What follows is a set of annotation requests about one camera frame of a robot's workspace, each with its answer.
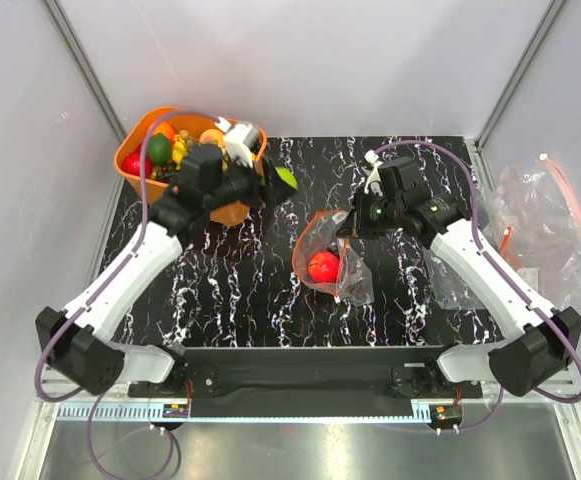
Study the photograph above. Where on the pile of zip bags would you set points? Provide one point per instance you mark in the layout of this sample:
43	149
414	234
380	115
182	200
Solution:
533	218

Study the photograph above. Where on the purple grape bunch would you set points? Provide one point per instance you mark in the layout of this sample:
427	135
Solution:
355	281

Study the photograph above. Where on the red round fruit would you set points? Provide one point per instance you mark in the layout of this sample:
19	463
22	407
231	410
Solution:
132	165

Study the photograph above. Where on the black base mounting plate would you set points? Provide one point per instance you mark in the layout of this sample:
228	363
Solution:
303	382

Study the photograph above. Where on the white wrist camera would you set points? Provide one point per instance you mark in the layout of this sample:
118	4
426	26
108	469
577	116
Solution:
239	138
373	183

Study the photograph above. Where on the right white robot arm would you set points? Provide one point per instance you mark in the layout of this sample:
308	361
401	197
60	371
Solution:
538	341

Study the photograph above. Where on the red apple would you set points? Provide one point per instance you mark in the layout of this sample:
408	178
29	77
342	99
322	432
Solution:
323	267

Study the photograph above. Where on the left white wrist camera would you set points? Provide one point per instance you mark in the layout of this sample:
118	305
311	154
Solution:
239	138

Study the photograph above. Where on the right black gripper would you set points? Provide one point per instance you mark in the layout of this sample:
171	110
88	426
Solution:
355	224

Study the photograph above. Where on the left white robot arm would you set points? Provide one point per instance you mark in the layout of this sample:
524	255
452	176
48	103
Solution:
76	341

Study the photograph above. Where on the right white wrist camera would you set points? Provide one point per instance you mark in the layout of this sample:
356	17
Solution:
373	183

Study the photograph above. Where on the clear orange-zipper bag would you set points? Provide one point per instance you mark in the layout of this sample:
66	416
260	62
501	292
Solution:
318	236

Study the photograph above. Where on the orange fruit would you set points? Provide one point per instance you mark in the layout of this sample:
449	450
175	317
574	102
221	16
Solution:
165	129

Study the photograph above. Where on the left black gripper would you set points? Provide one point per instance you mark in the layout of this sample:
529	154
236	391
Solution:
266	187

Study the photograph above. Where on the dark green avocado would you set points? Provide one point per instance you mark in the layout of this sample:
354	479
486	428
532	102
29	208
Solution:
159	150

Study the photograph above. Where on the orange peach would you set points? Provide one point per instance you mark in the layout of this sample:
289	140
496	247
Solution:
213	136

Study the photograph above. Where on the orange plastic fruit basket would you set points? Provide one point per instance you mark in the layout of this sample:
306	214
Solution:
195	123

